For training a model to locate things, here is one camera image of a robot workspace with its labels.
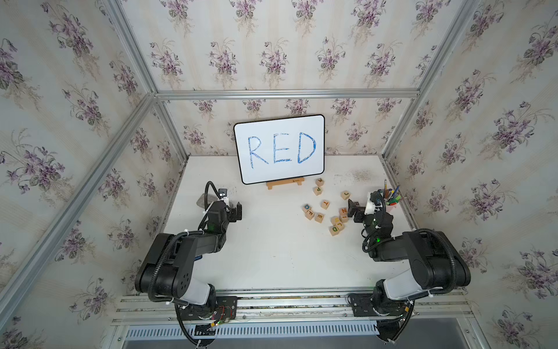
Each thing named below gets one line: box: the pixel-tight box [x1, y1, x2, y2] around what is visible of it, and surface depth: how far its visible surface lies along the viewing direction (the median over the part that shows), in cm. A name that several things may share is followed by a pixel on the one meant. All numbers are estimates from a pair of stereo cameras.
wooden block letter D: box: [329, 225, 340, 237], surface depth 92 cm
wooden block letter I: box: [339, 213, 350, 224], surface depth 95 cm
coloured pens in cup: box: [383, 178, 402, 213], surface depth 92 cm
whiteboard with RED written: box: [233, 114, 326, 186], surface depth 100 cm
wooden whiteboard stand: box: [265, 177, 306, 190], surface depth 106 cm
